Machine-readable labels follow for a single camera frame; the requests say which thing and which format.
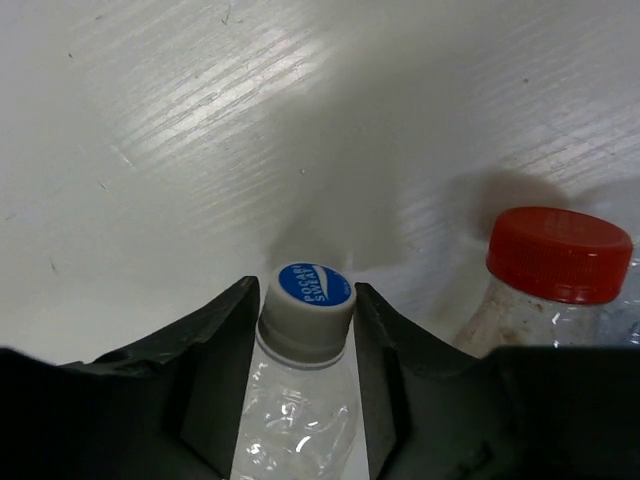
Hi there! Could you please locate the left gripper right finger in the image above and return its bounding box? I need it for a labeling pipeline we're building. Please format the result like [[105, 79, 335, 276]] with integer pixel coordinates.
[[354, 283, 639, 479]]

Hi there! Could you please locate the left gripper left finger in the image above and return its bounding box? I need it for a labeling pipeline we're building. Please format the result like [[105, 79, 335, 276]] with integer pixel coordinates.
[[1, 276, 260, 479]]

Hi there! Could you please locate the clear bottle white cap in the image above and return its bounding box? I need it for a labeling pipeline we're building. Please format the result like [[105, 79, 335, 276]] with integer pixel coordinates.
[[230, 262, 360, 479]]

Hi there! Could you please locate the red cap bottle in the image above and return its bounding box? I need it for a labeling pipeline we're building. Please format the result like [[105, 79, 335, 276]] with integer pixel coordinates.
[[452, 206, 633, 358]]

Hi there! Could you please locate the blue label water bottle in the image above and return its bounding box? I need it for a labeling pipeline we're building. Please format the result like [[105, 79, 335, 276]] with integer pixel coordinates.
[[593, 200, 639, 348]]

